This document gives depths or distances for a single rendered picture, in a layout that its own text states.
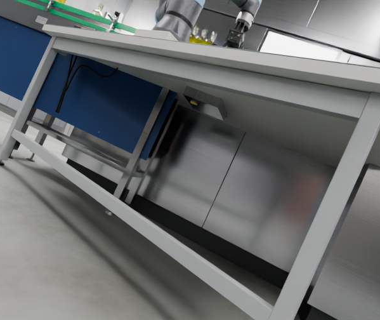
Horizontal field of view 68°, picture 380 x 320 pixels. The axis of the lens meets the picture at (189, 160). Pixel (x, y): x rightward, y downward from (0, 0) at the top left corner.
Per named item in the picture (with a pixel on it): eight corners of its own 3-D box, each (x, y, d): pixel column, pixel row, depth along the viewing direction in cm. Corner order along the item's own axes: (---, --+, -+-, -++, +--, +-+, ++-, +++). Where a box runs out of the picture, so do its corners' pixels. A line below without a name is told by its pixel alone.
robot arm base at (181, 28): (170, 33, 95) (182, 7, 96) (141, 30, 104) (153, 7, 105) (193, 58, 108) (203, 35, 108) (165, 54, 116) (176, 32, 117)
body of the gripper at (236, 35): (223, 39, 130) (234, 16, 130) (225, 49, 138) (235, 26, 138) (239, 44, 128) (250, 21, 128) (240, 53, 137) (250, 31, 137)
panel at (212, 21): (316, 108, 155) (341, 53, 156) (317, 106, 153) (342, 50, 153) (175, 58, 178) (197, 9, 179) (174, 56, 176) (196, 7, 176)
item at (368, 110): (249, 414, 57) (394, 94, 58) (-8, 161, 143) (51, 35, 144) (263, 395, 64) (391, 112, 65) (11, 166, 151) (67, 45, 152)
